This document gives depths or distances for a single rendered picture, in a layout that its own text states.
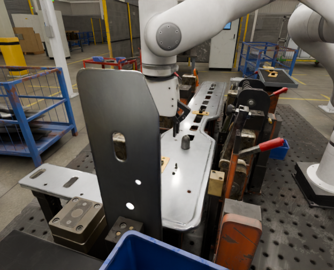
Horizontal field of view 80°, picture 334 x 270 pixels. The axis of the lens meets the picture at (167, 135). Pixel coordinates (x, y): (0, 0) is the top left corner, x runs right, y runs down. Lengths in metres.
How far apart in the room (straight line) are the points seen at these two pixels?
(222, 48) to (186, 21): 7.20
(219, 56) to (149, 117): 7.39
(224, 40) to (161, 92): 7.12
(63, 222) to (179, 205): 0.25
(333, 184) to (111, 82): 1.01
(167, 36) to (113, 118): 0.19
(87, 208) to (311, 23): 0.70
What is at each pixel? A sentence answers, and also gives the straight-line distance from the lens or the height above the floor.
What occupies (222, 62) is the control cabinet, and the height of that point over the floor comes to 0.29.
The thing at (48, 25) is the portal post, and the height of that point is 1.40.
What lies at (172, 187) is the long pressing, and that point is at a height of 1.00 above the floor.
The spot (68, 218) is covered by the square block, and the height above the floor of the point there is 1.06.
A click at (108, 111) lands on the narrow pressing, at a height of 1.28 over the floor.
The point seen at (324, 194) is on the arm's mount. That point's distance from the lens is 1.08.
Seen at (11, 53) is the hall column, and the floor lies 0.68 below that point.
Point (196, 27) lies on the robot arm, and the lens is 0.41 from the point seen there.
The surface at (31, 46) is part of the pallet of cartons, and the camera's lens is 14.18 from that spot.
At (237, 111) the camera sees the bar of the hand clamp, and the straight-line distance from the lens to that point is 0.51.
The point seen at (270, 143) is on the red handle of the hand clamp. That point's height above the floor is 1.14.
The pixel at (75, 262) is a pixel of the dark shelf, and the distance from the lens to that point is 0.43.
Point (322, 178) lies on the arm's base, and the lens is 1.12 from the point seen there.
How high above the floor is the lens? 1.38
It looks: 28 degrees down
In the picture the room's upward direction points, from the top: straight up
